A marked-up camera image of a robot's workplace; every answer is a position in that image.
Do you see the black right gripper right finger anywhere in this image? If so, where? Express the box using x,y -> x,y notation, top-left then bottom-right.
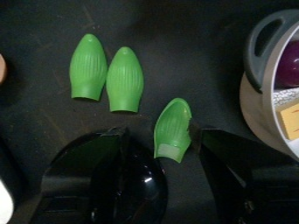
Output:
198,128 -> 299,224

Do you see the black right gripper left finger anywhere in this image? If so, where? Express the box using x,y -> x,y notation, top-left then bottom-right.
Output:
15,126 -> 131,224

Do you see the green toy corn husk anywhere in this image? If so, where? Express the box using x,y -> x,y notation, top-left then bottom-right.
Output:
106,45 -> 146,114
70,32 -> 108,102
154,97 -> 194,164

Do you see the glossy black round object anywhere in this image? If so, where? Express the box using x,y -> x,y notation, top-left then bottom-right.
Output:
91,139 -> 170,224

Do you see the white toy induction cooktop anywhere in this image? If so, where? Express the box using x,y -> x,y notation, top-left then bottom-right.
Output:
0,178 -> 15,224

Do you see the yellow toy butter piece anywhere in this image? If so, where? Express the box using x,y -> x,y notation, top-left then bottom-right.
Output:
278,101 -> 299,141

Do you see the white cup with lemon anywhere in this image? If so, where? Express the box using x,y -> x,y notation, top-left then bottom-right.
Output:
238,8 -> 299,161

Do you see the white speckled toy piece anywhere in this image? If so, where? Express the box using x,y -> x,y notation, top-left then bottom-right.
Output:
273,87 -> 299,113

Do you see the orange toy vegetable green stem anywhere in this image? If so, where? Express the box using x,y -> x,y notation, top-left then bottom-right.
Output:
0,52 -> 7,86

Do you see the purple toy piece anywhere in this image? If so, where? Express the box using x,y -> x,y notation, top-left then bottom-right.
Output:
275,39 -> 299,89

